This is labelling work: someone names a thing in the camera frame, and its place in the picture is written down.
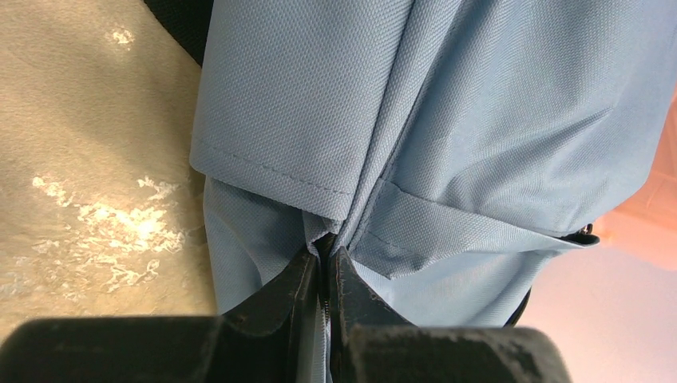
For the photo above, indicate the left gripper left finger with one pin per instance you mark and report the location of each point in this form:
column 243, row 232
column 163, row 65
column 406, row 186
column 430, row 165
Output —
column 266, row 338

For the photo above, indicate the blue student backpack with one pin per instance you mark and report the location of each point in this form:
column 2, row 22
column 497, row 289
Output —
column 453, row 148

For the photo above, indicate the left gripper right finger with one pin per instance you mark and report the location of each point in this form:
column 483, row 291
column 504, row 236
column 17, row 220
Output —
column 371, row 342

